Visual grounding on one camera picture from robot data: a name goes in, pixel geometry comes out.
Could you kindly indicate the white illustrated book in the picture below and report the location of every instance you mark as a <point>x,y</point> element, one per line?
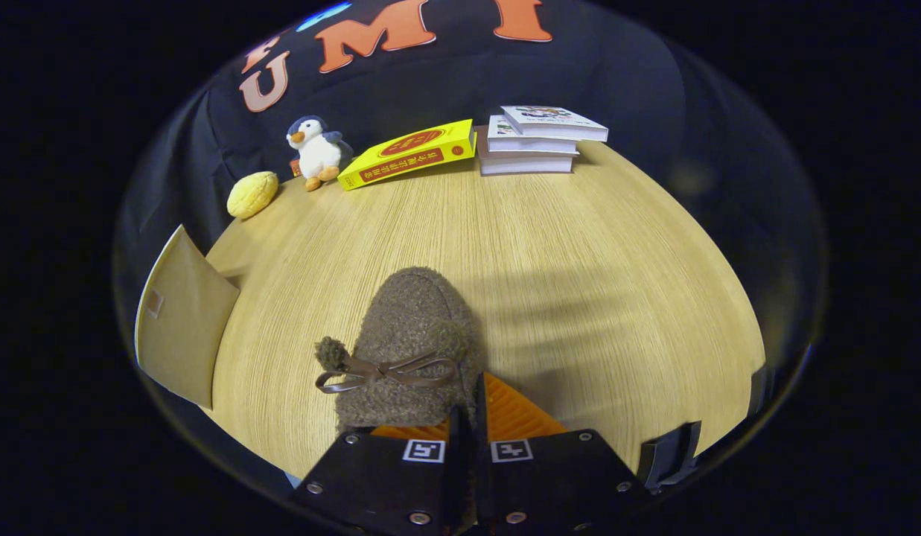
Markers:
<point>527,165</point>
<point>531,147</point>
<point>557,123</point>

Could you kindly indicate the yellow bun toy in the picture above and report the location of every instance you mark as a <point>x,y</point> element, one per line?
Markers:
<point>253,195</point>

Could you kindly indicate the yellow book with red circle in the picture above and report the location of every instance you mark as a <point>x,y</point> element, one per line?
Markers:
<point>408,152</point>

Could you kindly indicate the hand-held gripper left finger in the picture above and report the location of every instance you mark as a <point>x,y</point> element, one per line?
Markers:
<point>386,476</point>

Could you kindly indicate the brown fuzzy shoe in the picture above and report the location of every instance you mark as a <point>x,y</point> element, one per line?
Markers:
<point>415,320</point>

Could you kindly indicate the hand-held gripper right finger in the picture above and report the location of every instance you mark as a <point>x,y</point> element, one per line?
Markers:
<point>557,476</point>

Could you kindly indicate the beige fabric storage box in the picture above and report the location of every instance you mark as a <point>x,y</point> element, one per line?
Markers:
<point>185,320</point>

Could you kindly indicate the penguin plush toy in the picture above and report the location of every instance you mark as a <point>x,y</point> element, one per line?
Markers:
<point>319,152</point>

